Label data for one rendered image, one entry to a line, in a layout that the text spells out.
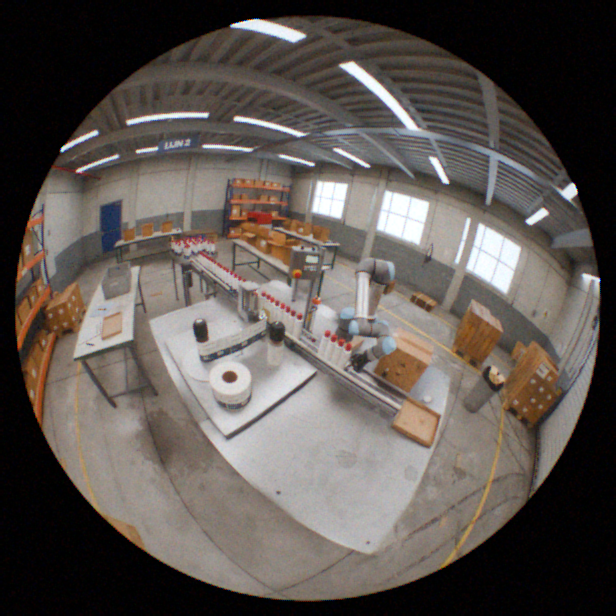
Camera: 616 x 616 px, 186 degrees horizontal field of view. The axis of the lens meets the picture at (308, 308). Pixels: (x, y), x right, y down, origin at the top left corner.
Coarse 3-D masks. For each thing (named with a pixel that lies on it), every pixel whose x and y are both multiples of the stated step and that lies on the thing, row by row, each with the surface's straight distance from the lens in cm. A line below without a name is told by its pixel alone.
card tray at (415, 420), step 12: (408, 396) 136; (408, 408) 134; (420, 408) 140; (396, 420) 125; (408, 420) 129; (420, 420) 134; (432, 420) 140; (408, 432) 121; (420, 432) 130; (432, 432) 136; (432, 444) 126
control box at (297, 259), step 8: (296, 248) 123; (304, 248) 126; (296, 256) 119; (304, 256) 121; (296, 264) 121; (304, 264) 122; (312, 264) 124; (288, 272) 131; (304, 272) 124; (312, 272) 126
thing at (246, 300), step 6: (240, 288) 146; (240, 294) 149; (246, 294) 145; (252, 294) 149; (240, 300) 151; (246, 300) 148; (240, 306) 154; (240, 312) 157; (246, 312) 151; (252, 318) 152
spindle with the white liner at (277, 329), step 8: (272, 328) 99; (280, 328) 99; (272, 336) 102; (280, 336) 101; (272, 344) 105; (280, 344) 106; (272, 352) 108; (280, 352) 109; (272, 360) 112; (280, 360) 114; (272, 368) 117
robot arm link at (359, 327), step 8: (360, 264) 118; (368, 264) 118; (360, 272) 114; (368, 272) 116; (360, 280) 113; (368, 280) 115; (360, 288) 110; (368, 288) 113; (360, 296) 108; (368, 296) 111; (360, 304) 106; (368, 304) 109; (360, 312) 104; (360, 320) 103; (352, 328) 101; (360, 328) 101; (368, 328) 102; (368, 336) 104
